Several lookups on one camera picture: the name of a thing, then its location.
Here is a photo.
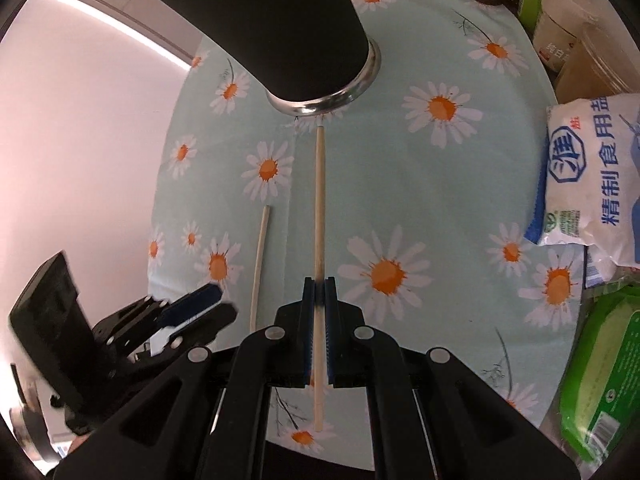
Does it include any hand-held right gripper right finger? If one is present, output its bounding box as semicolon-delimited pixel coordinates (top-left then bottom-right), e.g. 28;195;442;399
324;276;581;480

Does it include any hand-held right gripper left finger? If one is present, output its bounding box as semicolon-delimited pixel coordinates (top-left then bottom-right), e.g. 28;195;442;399
52;276;317;480

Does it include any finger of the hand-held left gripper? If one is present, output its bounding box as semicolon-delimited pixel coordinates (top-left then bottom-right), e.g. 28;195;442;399
166;302;239;354
156;283;224;329

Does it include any wooden chopstick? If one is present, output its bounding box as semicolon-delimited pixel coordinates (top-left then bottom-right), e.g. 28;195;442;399
311;126;327;433
248;205;272;333

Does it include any black steel-rimmed utensil holder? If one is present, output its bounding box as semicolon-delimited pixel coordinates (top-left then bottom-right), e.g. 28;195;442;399
151;0;382;116

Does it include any daisy print tablecloth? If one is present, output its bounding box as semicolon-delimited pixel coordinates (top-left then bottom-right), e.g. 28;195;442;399
147;0;588;466

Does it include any blue white packet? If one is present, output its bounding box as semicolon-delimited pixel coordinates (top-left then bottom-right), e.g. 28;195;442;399
582;245;626;291

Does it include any green plastic package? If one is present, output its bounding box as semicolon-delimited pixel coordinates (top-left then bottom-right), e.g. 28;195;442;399
557;285;640;466

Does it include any white blue salt bag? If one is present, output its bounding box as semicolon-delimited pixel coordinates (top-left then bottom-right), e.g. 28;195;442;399
522;92;640;268

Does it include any grey cabinet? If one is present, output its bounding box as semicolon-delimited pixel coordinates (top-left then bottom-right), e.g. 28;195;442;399
47;0;201;68

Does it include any white paper tub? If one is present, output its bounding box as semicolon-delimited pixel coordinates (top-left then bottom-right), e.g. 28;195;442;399
532;0;616;76

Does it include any clear plastic cup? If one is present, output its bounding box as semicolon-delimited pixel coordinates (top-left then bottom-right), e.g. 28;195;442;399
555;22;640;106

